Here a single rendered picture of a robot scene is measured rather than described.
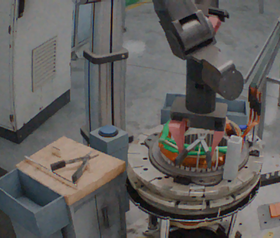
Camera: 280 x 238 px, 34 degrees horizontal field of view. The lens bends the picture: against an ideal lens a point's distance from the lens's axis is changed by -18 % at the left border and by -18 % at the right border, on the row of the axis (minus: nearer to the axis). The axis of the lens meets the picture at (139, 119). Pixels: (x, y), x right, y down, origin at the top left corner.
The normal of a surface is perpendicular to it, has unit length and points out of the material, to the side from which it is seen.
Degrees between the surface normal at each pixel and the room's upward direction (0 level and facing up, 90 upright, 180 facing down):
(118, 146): 90
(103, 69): 90
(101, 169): 0
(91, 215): 90
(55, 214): 90
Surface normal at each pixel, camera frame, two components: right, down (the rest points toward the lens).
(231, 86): 0.47, 0.39
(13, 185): 0.81, 0.26
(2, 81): -0.44, 0.40
